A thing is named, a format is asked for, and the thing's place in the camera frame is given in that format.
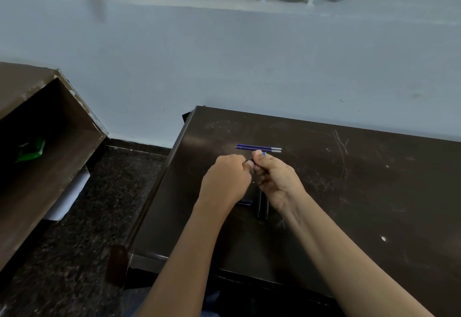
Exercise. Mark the black pen cap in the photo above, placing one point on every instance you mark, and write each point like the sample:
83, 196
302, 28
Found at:
245, 202

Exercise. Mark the person's right thumb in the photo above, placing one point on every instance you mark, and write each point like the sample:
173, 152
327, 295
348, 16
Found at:
259, 158

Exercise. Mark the person's left thumb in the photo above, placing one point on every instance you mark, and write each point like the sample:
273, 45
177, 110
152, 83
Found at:
248, 165

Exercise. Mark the white paper sheet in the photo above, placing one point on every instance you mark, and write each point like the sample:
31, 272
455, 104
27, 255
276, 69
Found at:
70, 194

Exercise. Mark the black pen barrel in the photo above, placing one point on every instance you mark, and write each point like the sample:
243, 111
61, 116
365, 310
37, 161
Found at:
259, 205
266, 208

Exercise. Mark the person's left hand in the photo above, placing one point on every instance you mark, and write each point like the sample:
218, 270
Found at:
223, 183

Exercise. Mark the brown wooden shelf unit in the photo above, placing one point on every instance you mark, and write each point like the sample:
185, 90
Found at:
43, 169

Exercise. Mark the green packet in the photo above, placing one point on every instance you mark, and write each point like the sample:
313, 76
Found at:
31, 150

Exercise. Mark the person's right hand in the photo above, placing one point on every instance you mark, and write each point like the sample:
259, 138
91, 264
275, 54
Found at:
279, 183

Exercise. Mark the person's blue trousers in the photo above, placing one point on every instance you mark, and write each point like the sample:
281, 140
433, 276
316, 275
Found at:
210, 306

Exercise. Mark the person's left forearm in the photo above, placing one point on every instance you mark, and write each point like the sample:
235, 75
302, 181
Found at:
187, 266

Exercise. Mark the person's right forearm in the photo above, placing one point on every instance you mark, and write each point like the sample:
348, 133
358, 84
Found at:
345, 262

